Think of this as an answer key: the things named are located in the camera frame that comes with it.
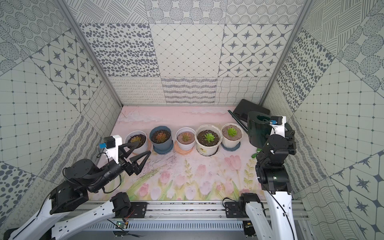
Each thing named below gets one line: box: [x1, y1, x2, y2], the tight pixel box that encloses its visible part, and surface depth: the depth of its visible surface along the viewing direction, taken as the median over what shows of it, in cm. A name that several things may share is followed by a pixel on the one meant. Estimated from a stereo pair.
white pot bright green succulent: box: [221, 123, 244, 149], surface depth 93 cm
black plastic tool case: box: [233, 99, 271, 122], surface depth 120 cm
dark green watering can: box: [227, 109, 272, 149], surface depth 71 cm
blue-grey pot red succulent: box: [149, 125, 174, 155], surface depth 94 cm
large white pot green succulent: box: [194, 124, 223, 156], surface depth 92 cm
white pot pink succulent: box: [175, 127, 196, 151], surface depth 92 cm
